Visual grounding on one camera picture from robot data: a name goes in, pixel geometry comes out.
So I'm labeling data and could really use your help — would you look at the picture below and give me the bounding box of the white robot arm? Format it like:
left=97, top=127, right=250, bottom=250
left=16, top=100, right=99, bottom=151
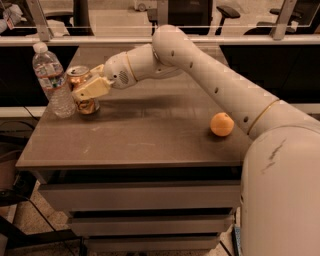
left=73, top=25, right=320, bottom=256

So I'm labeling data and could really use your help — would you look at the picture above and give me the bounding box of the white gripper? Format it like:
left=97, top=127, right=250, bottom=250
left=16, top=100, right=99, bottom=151
left=72, top=52, right=137, bottom=101

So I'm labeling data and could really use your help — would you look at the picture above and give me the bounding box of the metal railing post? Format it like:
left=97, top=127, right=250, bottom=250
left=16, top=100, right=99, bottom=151
left=157, top=0, right=168, bottom=26

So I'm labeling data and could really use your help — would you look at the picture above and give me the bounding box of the orange soda can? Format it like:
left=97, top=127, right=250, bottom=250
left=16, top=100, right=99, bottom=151
left=67, top=65, right=100, bottom=115

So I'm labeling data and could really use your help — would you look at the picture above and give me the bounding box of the grey drawer cabinet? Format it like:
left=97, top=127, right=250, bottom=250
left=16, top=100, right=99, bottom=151
left=15, top=44, right=254, bottom=253

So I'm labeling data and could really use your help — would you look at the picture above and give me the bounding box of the black office chair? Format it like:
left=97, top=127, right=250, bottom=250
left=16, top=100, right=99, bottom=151
left=215, top=5, right=241, bottom=35

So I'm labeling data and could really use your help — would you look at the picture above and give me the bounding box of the blue perforated box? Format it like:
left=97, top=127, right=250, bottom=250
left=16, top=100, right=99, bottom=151
left=232, top=226, right=241, bottom=256

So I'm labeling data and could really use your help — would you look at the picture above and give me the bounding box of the clear plastic water bottle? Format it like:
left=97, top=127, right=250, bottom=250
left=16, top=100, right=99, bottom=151
left=32, top=42, right=76, bottom=118

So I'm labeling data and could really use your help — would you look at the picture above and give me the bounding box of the orange fruit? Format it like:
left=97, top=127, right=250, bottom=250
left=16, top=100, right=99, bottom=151
left=210, top=112, right=234, bottom=137

